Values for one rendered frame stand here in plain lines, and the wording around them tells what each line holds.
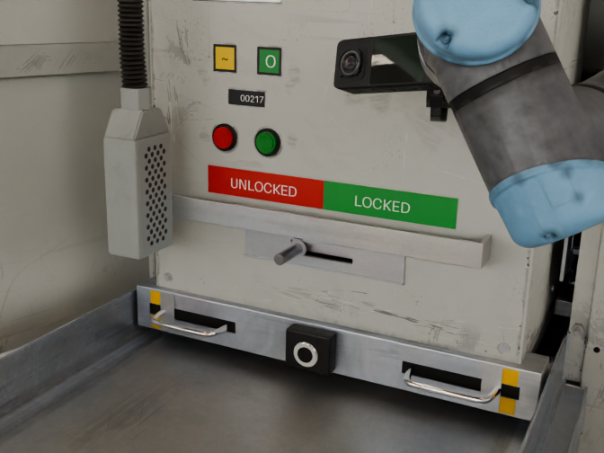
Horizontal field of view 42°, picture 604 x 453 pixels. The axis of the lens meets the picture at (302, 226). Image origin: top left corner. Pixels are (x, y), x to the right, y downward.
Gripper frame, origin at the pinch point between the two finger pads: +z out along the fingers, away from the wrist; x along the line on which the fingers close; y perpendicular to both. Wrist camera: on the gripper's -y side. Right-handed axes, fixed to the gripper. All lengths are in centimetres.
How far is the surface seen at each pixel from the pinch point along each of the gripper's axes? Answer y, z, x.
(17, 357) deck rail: -45, -1, -33
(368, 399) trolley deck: -5.6, 10.7, -36.1
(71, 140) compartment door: -50, 19, -7
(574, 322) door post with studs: 18.7, 18.3, -25.5
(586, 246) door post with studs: 18.8, 15.7, -15.9
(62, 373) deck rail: -43, 7, -36
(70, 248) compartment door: -51, 22, -22
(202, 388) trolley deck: -25.7, 8.8, -36.5
